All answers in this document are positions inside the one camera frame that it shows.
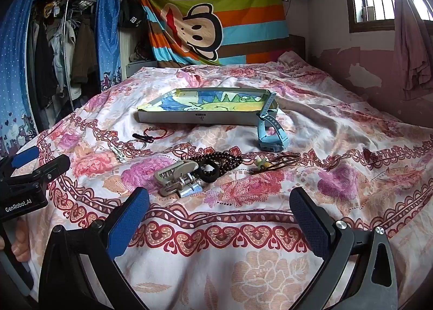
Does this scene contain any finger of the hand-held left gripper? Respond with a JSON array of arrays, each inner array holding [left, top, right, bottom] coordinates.
[[0, 146, 40, 181], [7, 154, 71, 187]]

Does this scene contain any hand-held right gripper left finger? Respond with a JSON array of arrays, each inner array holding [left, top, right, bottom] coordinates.
[[39, 187, 149, 310]]

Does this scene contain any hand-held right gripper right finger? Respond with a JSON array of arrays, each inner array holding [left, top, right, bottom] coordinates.
[[289, 186, 398, 310]]

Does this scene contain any jade pendant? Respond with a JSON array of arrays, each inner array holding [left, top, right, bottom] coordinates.
[[250, 153, 298, 175]]

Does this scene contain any brown bead necklace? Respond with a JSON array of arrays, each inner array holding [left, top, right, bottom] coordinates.
[[184, 150, 244, 175]]

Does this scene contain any metal tin tray with car picture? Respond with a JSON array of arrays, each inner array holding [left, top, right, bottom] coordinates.
[[136, 88, 276, 126]]

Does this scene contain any person's left hand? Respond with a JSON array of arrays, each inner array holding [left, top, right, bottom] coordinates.
[[11, 220, 35, 264]]

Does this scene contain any floral pink bedsheet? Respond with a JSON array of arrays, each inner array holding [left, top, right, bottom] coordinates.
[[27, 51, 433, 310]]

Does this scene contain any blue dotted wardrobe curtain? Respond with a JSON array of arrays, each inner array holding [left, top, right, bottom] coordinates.
[[96, 0, 122, 92], [0, 0, 46, 158]]

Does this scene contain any row of hanging clothes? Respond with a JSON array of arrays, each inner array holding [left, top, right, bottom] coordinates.
[[32, 0, 100, 121]]

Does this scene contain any brown wooden headboard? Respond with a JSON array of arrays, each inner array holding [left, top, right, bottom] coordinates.
[[287, 34, 307, 60]]

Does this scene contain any striped monkey blanket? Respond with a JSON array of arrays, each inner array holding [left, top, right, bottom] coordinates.
[[135, 0, 290, 67]]

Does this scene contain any pink curtain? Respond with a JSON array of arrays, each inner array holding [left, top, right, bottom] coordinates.
[[394, 0, 433, 101]]

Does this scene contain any thin wire bangle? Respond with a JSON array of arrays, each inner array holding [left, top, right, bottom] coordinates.
[[123, 139, 144, 152]]

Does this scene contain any red string bracelet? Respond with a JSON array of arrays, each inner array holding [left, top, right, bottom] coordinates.
[[144, 127, 168, 141]]

